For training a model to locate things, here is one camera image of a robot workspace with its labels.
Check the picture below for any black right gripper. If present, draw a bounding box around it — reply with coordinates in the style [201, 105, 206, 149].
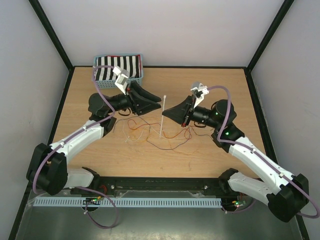
[162, 94, 221, 130]

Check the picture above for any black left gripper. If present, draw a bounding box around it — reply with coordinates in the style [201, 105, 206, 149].
[106, 79, 161, 115]

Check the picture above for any clear zip tie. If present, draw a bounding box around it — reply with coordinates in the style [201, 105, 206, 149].
[159, 95, 167, 139]

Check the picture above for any red wire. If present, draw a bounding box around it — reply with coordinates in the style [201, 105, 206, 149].
[127, 119, 198, 140]

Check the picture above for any yellow wire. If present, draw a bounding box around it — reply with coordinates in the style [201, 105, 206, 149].
[127, 124, 176, 143]

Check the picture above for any dark purple wire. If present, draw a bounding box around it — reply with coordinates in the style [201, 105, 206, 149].
[112, 118, 216, 151]

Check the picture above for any orange wire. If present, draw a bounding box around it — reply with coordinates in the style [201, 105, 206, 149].
[134, 129, 203, 156]

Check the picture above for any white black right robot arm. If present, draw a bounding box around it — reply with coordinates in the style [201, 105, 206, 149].
[162, 96, 309, 223]

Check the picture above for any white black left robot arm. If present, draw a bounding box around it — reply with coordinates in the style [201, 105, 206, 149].
[26, 80, 161, 196]

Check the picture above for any light blue plastic basket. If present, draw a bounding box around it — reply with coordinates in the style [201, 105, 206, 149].
[93, 53, 144, 89]

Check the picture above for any black white striped cloth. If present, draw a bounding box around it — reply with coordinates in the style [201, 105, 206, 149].
[93, 54, 143, 81]

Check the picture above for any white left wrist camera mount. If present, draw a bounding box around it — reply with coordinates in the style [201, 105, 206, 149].
[112, 66, 130, 95]

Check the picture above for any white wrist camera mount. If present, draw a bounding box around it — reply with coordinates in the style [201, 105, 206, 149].
[112, 66, 130, 95]
[190, 81, 209, 108]

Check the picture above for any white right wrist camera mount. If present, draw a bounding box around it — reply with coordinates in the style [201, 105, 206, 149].
[190, 81, 209, 108]

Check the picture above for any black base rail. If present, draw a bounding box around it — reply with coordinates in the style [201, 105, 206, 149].
[69, 176, 256, 198]

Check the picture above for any light blue slotted cable duct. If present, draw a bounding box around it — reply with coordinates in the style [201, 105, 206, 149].
[32, 197, 222, 209]

